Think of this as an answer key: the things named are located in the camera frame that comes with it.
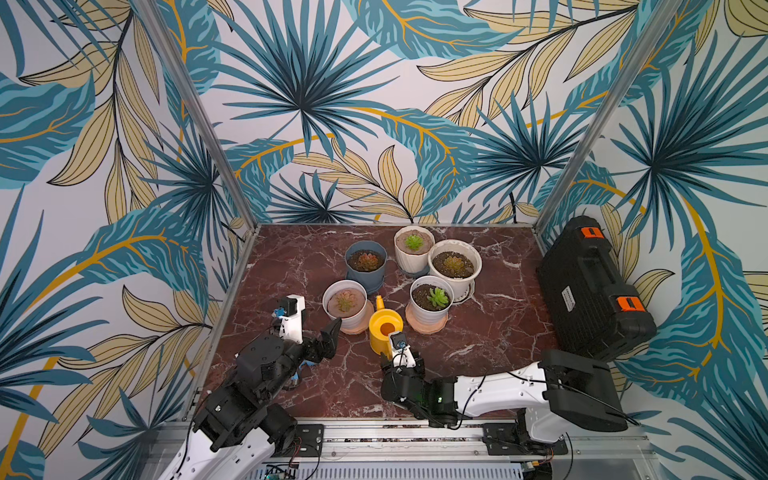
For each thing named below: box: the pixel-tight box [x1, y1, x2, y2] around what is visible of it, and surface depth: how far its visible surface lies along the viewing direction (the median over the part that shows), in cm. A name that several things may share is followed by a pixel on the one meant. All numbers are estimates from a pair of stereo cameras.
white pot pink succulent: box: [322, 279, 375, 334], surface depth 88 cm
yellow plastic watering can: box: [368, 295, 404, 358], surface depth 83 cm
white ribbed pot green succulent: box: [394, 225, 435, 278], surface depth 102 cm
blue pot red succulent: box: [345, 240, 387, 294], surface depth 99 cm
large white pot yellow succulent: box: [428, 239, 482, 302], surface depth 97 cm
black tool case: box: [538, 215, 658, 362], surface depth 77 cm
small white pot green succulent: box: [405, 275, 455, 334], surface depth 92 cm
